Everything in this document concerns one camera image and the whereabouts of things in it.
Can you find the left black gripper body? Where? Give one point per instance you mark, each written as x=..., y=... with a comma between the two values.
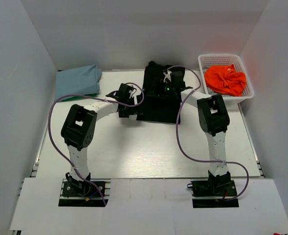
x=128, y=110

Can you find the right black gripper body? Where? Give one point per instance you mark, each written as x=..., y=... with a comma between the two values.
x=167, y=89

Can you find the black t-shirt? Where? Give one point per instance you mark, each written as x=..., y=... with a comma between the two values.
x=154, y=107

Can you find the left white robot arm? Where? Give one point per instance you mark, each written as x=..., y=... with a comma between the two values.
x=79, y=127

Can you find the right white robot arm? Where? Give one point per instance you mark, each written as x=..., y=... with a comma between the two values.
x=213, y=120

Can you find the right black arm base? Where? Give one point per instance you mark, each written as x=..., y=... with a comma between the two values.
x=215, y=192

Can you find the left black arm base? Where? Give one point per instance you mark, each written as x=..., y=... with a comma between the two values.
x=82, y=194

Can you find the folded green t-shirt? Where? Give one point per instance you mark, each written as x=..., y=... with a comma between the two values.
x=73, y=98

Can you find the grey t-shirt in basket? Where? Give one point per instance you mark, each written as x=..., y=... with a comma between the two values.
x=211, y=92

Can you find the folded blue-grey t-shirt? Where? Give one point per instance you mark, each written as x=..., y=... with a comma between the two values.
x=82, y=81

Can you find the crumpled orange t-shirt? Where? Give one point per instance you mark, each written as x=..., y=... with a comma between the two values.
x=225, y=80

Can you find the white plastic basket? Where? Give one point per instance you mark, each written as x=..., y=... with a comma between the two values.
x=205, y=61

